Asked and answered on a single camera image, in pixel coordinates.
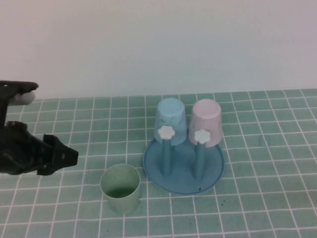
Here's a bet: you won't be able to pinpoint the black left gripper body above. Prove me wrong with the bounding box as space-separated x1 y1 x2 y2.
0 120 54 176

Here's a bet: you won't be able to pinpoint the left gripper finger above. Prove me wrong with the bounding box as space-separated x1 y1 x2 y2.
37 165 60 177
44 133 79 167

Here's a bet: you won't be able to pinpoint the light green plastic cup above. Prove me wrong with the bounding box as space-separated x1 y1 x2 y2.
100 163 141 214

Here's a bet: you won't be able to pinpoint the light blue plastic cup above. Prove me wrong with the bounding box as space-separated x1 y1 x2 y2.
154 97 188 147

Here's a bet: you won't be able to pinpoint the blue cup stand, flower caps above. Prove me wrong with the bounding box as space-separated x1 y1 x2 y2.
143 125 225 194

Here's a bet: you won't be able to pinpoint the light pink plastic cup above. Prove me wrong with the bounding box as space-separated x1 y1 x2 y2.
187 98 222 149

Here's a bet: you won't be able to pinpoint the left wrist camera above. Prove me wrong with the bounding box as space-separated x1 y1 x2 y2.
0 80 39 106

